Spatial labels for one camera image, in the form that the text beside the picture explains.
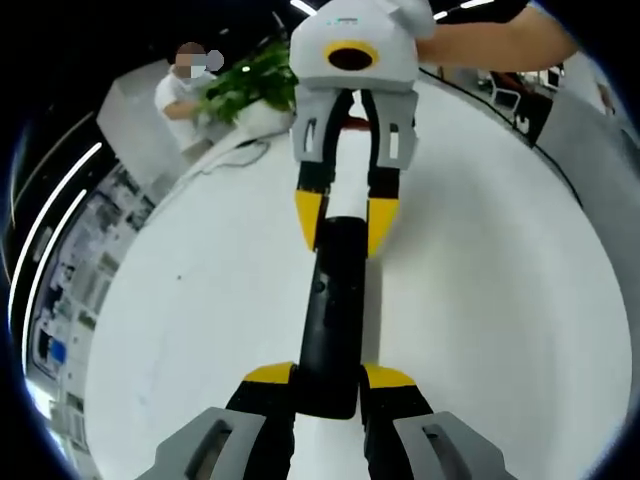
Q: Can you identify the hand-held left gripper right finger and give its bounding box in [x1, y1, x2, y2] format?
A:
[358, 363, 522, 480]

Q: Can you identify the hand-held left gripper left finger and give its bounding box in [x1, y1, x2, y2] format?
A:
[134, 361, 300, 480]

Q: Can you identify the black remote control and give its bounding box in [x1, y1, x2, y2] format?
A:
[296, 215, 370, 422]

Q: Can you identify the green potted plant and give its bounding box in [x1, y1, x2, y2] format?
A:
[196, 41, 300, 127]

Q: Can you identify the black office chair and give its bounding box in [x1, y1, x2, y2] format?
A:
[488, 68, 555, 145]

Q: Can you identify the white pillar beside poster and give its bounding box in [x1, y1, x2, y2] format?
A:
[96, 73, 187, 187]

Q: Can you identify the ceiling light strip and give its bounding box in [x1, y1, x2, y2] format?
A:
[6, 141, 104, 287]
[21, 188, 90, 362]

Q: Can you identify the wall poster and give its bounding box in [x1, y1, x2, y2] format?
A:
[28, 163, 157, 444]

